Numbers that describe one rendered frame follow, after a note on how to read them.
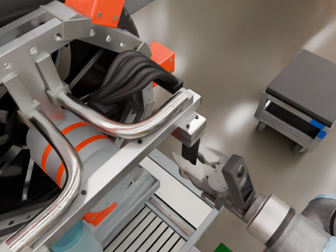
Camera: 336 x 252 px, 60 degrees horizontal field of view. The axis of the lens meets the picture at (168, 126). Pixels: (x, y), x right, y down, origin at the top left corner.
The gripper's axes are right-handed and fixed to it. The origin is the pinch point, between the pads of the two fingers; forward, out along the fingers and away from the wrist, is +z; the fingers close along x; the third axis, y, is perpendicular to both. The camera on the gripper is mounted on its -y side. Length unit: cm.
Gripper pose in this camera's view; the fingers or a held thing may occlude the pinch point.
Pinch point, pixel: (182, 149)
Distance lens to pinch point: 66.0
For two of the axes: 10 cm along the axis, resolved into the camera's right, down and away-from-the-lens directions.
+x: 6.6, -6.1, 4.3
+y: 0.0, 5.8, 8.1
